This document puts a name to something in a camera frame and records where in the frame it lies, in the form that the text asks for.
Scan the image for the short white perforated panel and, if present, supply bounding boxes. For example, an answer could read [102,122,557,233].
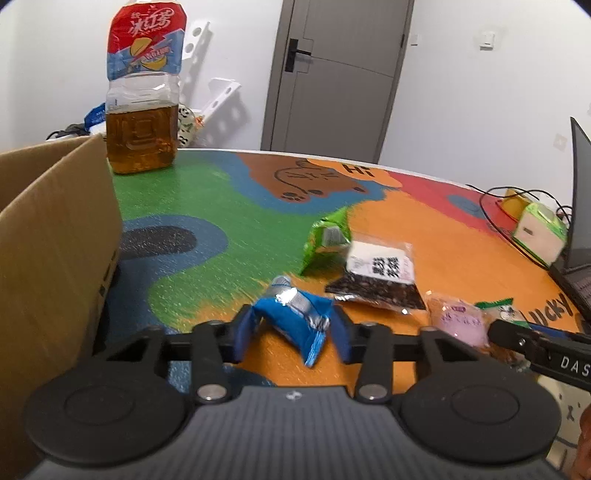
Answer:
[198,78,242,148]

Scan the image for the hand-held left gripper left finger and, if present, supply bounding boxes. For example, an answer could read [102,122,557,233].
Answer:
[95,305,260,403]

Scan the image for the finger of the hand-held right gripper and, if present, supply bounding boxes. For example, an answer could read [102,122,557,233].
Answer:
[488,320,578,377]

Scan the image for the colourful cartoon table mat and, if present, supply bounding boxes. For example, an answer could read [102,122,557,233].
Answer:
[95,148,585,476]

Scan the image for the green white tissue box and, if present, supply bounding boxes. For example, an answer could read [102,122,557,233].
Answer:
[512,202,568,267]

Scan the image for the green crinkled snack packet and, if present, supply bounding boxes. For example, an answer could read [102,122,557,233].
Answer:
[300,207,354,275]

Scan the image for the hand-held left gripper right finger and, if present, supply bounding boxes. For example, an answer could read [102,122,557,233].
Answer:
[330,305,497,403]

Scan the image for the cardboard box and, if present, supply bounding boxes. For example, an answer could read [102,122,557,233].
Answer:
[0,134,124,480]

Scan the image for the grey door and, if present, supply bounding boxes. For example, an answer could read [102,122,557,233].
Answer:
[261,0,415,164]

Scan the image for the yellow box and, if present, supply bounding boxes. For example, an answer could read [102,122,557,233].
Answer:
[501,188,532,217]

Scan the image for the black door handle lock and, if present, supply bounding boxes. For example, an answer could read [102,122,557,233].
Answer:
[285,39,312,72]

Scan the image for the pink round pastry packet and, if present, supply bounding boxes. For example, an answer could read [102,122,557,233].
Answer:
[427,292,492,347]

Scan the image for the blue and silver snack packet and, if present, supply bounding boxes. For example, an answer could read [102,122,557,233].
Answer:
[254,276,333,367]

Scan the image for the black cable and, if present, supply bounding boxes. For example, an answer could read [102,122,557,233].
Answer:
[479,185,573,268]

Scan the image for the dark cloth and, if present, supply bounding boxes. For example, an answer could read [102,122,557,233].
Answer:
[46,124,90,140]

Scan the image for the black laptop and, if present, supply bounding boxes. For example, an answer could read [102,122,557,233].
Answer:
[549,117,591,321]

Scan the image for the tall white perforated panel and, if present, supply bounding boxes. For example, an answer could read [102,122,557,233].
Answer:
[181,21,213,108]

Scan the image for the blue bag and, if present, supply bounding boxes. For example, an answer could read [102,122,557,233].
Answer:
[85,105,108,131]

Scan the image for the person's right hand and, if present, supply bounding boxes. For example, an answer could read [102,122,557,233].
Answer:
[566,406,591,480]

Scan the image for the black seed packet white label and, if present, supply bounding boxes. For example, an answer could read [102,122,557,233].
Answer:
[325,235,428,315]

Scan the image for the large iced tea bottle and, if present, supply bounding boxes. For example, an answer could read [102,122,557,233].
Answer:
[105,0,189,175]

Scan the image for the green white snack packet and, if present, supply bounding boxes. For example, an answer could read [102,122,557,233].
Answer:
[475,298,515,320]

